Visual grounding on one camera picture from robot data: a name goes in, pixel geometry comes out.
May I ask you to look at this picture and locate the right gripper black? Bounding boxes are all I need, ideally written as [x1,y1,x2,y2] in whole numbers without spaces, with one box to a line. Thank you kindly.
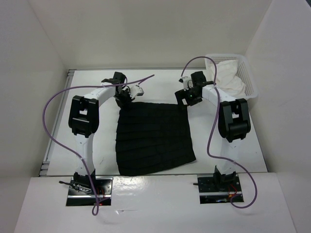
[175,85,203,110]

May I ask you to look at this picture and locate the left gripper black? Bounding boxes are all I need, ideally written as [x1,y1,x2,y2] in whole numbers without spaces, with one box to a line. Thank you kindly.
[114,88,135,109]

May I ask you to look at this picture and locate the black pleated skirt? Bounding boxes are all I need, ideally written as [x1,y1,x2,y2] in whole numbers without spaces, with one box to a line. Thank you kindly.
[115,102,196,176]

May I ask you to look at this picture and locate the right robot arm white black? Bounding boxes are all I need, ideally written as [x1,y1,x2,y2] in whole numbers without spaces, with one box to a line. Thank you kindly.
[175,71,251,191]

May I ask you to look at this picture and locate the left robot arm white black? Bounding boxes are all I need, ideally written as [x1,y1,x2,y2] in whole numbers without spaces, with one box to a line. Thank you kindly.
[69,72,144,194]

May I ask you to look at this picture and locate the white cloth in basket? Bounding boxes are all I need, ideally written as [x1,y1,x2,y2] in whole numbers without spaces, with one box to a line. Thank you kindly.
[216,60,245,98]

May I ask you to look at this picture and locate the white plastic basket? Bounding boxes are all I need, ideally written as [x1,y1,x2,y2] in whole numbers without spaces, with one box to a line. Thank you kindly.
[206,53,259,100]

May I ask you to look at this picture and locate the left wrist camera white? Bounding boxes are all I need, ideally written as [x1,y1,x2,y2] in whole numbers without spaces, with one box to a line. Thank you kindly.
[130,85,144,99]

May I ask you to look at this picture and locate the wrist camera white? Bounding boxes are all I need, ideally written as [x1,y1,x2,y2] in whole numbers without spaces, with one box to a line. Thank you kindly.
[178,76,193,91]
[130,85,144,99]

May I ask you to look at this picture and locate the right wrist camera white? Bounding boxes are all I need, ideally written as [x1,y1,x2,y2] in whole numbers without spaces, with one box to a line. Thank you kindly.
[178,76,193,91]

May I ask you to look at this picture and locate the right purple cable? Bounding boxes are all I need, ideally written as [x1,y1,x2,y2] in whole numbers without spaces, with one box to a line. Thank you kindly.
[181,56,258,209]

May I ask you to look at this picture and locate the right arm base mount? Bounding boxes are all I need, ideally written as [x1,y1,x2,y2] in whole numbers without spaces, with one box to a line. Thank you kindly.
[193,174,244,204]

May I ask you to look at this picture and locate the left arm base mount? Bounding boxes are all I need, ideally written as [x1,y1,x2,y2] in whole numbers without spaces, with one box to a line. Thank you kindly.
[59,176,113,206]

